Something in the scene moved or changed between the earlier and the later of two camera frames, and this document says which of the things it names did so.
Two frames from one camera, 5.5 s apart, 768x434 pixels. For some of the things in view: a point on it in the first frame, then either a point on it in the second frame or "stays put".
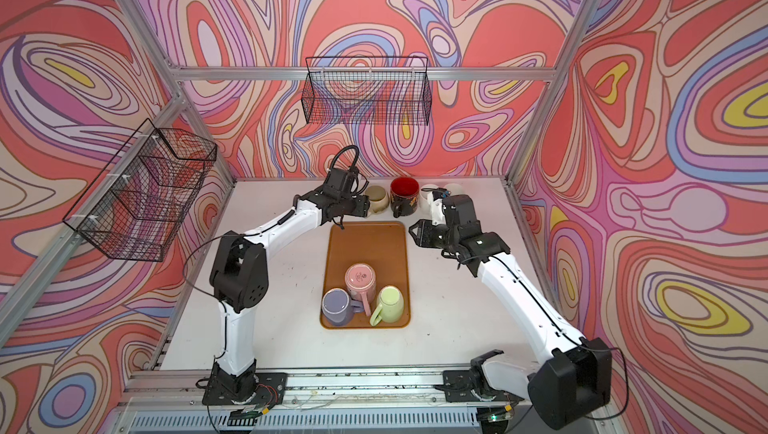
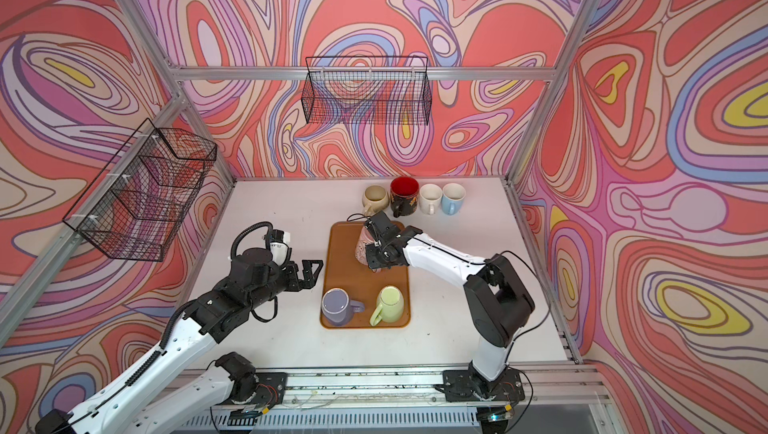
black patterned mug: [404, 196] stays put
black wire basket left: [137, 206] stays put
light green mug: [391, 306] stays put
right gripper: [423, 232] → [372, 258]
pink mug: [361, 284] → [364, 239]
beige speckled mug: [378, 198] stays put
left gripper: [363, 205] → [295, 285]
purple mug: [338, 308] stays put
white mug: [424, 196] stays put
